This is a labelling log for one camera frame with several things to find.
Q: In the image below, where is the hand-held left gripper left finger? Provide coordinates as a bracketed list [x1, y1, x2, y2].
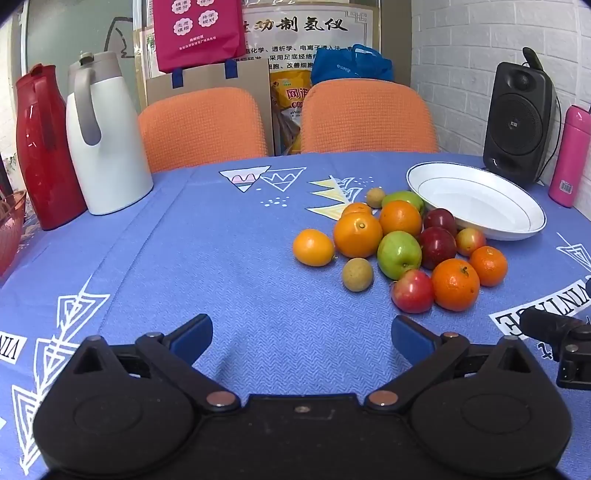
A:
[69, 314, 242, 412]

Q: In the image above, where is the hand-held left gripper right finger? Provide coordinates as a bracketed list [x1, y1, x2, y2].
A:
[368, 315, 536, 411]

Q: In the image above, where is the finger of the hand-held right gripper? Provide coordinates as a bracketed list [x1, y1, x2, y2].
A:
[519, 307, 591, 391]

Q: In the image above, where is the large orange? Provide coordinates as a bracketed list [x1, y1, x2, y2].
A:
[431, 258, 481, 312]
[333, 215, 384, 259]
[379, 200, 423, 238]

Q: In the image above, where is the small mandarin orange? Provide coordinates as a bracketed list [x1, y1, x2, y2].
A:
[469, 246, 509, 287]

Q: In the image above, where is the large green apple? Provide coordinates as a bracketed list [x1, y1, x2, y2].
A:
[377, 231, 423, 281]

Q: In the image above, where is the small red-yellow plum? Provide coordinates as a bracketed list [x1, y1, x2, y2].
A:
[455, 227, 487, 257]

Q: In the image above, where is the small green apple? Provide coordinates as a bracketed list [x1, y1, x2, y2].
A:
[381, 191, 426, 217]

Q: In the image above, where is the white plate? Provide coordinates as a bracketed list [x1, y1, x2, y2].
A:
[406, 161, 547, 241]

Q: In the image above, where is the blue printed tablecloth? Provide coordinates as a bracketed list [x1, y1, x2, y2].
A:
[0, 152, 591, 480]

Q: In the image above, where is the pink bottle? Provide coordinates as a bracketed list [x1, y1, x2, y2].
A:
[549, 105, 591, 207]

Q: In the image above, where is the white thermos jug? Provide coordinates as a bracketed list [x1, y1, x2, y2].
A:
[66, 51, 154, 216]

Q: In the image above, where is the black speaker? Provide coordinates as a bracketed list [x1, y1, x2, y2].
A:
[482, 61, 559, 185]

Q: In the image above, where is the orange chair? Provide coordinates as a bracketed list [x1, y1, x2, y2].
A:
[300, 79, 439, 154]
[137, 88, 269, 174]

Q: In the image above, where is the red thermos jug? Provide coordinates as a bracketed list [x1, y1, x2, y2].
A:
[15, 64, 88, 232]

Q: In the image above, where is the yellow snack bag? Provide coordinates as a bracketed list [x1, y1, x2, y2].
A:
[269, 69, 315, 155]

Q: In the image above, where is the cardboard box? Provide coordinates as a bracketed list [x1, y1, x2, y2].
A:
[145, 58, 271, 158]

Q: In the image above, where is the blue bag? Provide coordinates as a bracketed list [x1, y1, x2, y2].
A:
[310, 45, 395, 86]

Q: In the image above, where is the magenta bag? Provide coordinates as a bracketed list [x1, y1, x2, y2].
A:
[152, 0, 247, 73]

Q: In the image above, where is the wall poster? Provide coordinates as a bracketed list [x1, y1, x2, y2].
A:
[240, 2, 375, 75]

